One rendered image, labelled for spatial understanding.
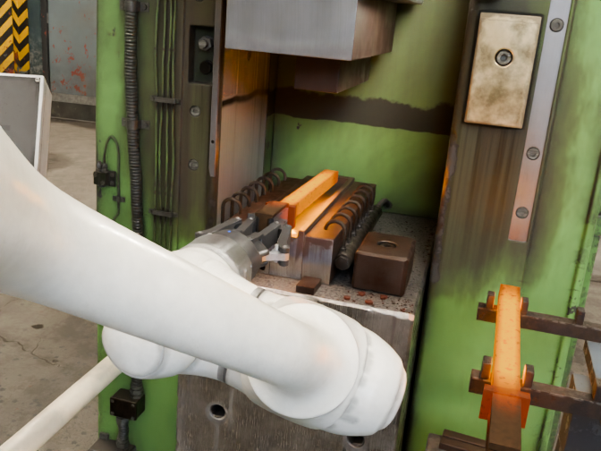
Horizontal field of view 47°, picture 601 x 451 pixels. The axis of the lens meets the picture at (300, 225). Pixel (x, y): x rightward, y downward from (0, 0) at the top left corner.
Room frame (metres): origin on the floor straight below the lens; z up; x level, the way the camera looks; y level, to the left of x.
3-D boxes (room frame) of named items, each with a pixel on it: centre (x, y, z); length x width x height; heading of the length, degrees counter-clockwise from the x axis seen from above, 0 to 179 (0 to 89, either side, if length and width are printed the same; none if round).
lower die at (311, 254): (1.26, -0.01, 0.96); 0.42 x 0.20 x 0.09; 166
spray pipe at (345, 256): (1.20, -0.11, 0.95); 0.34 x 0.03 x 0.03; 166
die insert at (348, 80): (1.29, -0.04, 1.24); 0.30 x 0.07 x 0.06; 166
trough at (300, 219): (1.26, -0.03, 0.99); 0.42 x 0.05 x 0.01; 166
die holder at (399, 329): (1.26, -0.06, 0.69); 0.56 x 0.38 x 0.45; 166
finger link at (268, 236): (0.87, 0.05, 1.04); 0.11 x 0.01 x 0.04; 161
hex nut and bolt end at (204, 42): (1.26, 0.20, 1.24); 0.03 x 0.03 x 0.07; 76
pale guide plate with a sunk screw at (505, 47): (1.11, -0.29, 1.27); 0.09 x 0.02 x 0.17; 76
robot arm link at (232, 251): (0.73, 0.10, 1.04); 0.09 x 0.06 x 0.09; 76
